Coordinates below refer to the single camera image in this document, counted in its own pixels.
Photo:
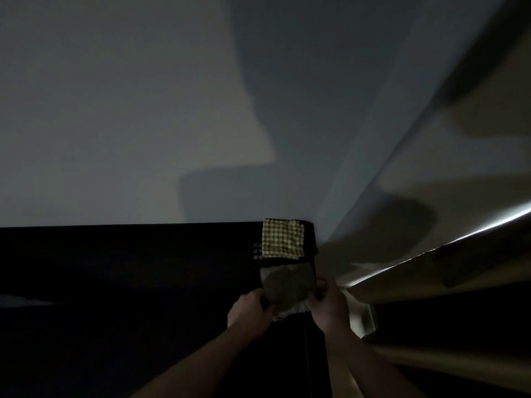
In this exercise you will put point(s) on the person's left hand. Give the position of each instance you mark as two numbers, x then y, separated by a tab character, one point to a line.
249	315

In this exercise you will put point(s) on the person's right hand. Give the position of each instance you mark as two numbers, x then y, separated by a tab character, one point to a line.
332	310

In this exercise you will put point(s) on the plain grey cleaning cloth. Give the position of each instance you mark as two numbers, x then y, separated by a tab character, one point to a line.
288	283

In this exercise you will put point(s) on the yellow checkered cloth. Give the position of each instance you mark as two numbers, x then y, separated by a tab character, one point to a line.
284	238

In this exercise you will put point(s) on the person's right forearm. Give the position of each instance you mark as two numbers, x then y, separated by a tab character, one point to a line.
373	368

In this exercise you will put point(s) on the person's left forearm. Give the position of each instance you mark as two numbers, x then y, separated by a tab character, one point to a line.
195	364

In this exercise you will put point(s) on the grey curtain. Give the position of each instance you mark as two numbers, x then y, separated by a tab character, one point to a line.
456	306

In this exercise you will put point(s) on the black table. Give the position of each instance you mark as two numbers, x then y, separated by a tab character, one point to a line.
124	327

